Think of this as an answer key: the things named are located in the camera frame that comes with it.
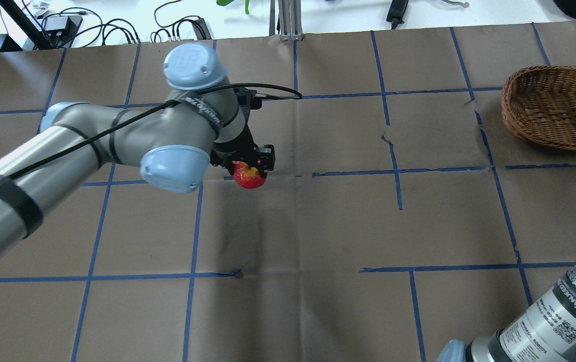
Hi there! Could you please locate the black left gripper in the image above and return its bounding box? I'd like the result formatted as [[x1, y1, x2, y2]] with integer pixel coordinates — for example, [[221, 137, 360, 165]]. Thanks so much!
[[210, 128, 275, 178]]

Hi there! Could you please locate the dark red apple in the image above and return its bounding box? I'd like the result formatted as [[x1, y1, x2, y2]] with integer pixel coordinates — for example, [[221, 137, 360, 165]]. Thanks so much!
[[233, 162, 266, 189]]

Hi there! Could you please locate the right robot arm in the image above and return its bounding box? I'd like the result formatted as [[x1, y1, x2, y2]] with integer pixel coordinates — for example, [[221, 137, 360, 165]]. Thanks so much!
[[435, 90, 576, 361]]

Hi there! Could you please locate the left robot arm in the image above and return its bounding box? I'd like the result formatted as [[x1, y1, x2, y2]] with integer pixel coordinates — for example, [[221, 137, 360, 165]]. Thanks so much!
[[0, 43, 275, 258]]

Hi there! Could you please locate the wicker basket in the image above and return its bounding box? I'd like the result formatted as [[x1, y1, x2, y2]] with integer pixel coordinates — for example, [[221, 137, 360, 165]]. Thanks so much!
[[500, 65, 576, 151]]

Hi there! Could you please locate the brown paper mat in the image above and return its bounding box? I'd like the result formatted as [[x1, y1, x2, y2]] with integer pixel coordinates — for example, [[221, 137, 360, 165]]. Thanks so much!
[[0, 22, 576, 361]]

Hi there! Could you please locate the black power adapter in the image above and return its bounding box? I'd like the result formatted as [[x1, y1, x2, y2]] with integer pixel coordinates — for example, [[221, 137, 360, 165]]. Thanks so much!
[[41, 15, 83, 44]]

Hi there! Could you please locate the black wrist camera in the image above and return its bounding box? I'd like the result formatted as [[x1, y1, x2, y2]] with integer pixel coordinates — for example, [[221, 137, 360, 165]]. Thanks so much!
[[234, 87, 262, 110]]

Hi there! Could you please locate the aluminium frame post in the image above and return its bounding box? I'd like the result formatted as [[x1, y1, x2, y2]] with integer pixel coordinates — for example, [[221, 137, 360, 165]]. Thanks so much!
[[269, 1, 304, 42]]

